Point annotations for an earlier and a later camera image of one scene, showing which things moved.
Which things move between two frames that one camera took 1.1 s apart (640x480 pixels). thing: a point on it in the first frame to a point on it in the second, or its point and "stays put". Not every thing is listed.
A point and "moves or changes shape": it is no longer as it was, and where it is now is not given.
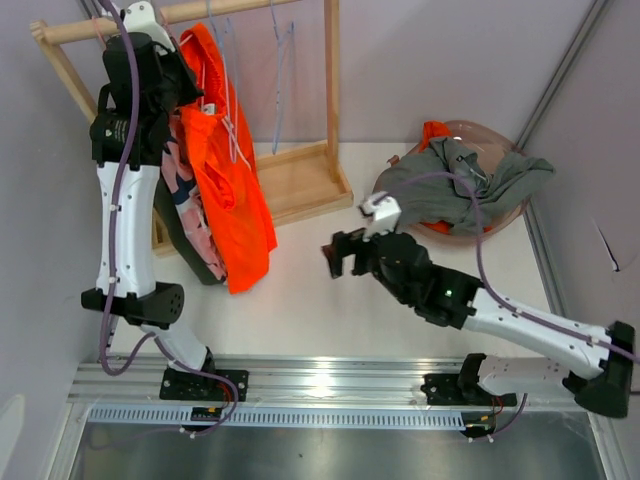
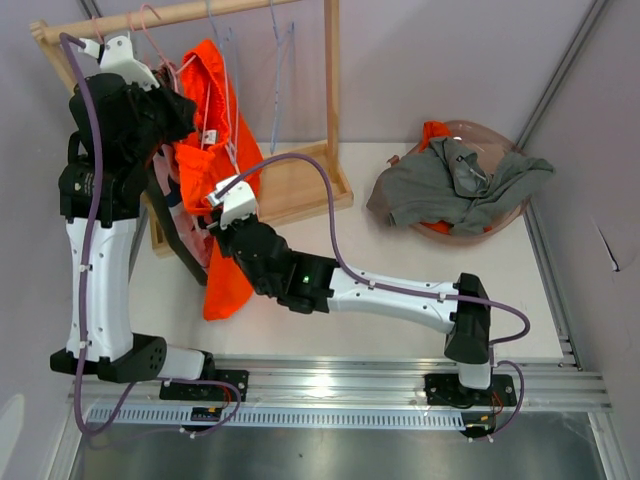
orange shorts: x=433 y=130 stays put
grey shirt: x=447 y=184 stays put
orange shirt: x=219 y=118 moves or changes shape
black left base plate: x=188 y=386 stays put
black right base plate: x=447 y=389 stays put
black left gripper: x=191 y=90 to x=182 y=111
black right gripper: x=342 y=246 to x=223 y=234
